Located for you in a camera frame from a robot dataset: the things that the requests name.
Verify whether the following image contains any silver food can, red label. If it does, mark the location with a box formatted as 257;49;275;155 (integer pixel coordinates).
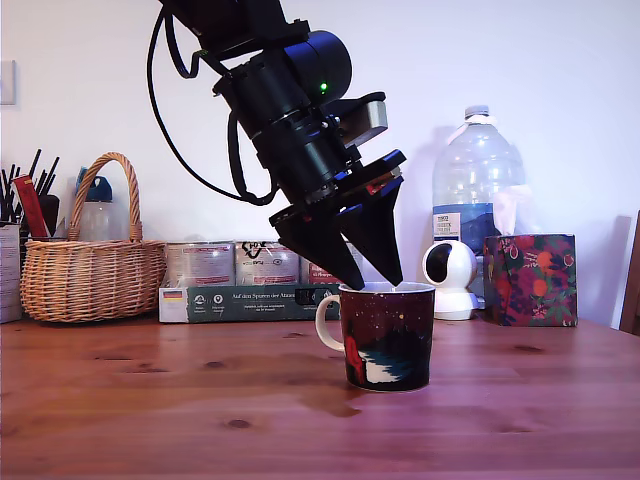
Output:
299;242;365;287

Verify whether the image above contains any green cardboard can tray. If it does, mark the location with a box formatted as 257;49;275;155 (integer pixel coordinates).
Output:
158;284;344;325

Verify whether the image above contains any dark starry night mug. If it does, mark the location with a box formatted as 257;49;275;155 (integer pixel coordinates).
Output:
315;281;437;393

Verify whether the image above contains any large clear water bottle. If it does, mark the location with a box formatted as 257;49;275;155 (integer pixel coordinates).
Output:
431;104;529;306

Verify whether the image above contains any white tissue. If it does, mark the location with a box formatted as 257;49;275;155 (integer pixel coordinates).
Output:
493;184;535;237

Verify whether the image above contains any floral tissue box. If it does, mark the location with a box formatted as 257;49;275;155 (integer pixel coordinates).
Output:
482;233;579;329

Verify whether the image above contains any white bottle, blue cap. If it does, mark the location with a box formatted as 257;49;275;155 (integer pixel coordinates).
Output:
74;167;133;243

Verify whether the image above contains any red flat packet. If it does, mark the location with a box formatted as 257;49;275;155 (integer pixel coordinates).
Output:
11;174;50;239

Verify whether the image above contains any white printed box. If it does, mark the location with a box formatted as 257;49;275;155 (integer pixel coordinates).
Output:
0;223;24;325

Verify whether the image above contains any black cable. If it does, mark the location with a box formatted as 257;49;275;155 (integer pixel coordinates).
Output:
226;109;257;201
147;7;279;206
167;14;211;81

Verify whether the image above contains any small white round camera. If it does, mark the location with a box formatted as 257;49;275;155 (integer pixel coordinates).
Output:
422;239;480;322

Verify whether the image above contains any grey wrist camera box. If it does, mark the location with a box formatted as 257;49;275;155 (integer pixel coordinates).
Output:
324;91;390;151

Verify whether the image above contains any wicker basket with handle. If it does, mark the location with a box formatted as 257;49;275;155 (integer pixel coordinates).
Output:
19;152;169;324

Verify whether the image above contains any white wall switch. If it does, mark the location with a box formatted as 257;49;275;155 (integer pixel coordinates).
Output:
0;59;17;106

